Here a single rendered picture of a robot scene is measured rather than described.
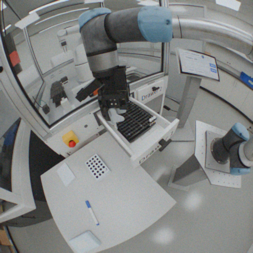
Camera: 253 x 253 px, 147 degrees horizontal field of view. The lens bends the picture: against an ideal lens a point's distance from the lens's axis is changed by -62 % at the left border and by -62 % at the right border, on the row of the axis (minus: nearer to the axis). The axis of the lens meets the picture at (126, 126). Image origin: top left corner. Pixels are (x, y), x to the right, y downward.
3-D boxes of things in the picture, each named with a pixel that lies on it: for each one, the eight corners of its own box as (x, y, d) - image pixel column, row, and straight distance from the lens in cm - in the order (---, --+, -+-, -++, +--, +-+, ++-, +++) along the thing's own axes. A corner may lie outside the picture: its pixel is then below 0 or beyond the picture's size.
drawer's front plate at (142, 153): (173, 133, 57) (179, 119, 49) (134, 169, 45) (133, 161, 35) (171, 131, 57) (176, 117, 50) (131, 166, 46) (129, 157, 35)
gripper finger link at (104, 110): (109, 124, 32) (102, 101, 26) (104, 124, 32) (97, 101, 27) (113, 114, 35) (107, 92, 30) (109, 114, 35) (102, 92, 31)
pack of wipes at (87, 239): (89, 229, 58) (85, 231, 55) (102, 243, 59) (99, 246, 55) (71, 239, 68) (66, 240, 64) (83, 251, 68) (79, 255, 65)
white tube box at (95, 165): (111, 171, 53) (109, 170, 49) (99, 182, 53) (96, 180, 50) (98, 156, 58) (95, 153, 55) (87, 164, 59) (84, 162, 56)
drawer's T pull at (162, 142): (171, 141, 44) (172, 139, 43) (160, 152, 40) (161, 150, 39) (165, 136, 44) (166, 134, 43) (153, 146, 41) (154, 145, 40)
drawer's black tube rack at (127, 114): (155, 126, 55) (156, 118, 50) (130, 145, 48) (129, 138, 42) (129, 107, 66) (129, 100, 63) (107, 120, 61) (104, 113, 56)
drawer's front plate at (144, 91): (163, 91, 90) (164, 79, 85) (139, 104, 72) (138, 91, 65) (161, 90, 91) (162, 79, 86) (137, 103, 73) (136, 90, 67)
